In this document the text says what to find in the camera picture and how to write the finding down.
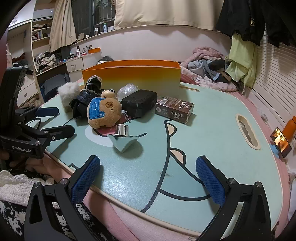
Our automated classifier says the clear crumpled plastic wrap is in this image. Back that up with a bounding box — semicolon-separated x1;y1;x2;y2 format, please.
117;83;139;102

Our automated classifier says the black rectangular pouch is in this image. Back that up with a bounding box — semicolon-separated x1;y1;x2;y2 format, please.
121;89;158;118

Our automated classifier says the white bedside drawer cabinet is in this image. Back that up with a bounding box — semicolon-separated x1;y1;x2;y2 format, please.
66;53;102;82

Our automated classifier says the orange cardboard box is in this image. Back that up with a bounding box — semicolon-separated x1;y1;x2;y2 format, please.
82;59;181;97

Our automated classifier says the brown card box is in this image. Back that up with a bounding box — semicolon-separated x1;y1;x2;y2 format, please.
155;96;194;124

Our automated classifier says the black plastic bag bundle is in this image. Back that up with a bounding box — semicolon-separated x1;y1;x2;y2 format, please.
69;75;103;118

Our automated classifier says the white fur pompom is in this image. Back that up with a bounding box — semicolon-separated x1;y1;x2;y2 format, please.
57;82;81;112

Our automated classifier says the small silver metal cup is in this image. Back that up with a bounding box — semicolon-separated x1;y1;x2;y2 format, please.
115;124;129;136

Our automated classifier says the pink floral blanket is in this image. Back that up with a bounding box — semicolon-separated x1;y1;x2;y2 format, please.
180;66;237;92

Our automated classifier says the bear plush with blue overalls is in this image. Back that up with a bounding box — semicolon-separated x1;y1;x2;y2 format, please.
87;89;122;129

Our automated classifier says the cream curtain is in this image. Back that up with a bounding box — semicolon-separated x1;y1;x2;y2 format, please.
114;0;223;30

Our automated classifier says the pile of clothes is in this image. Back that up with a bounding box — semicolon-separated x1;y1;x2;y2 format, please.
180;47;237;87

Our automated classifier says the green hanging garment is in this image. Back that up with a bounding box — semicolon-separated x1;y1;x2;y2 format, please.
226;33;257;88

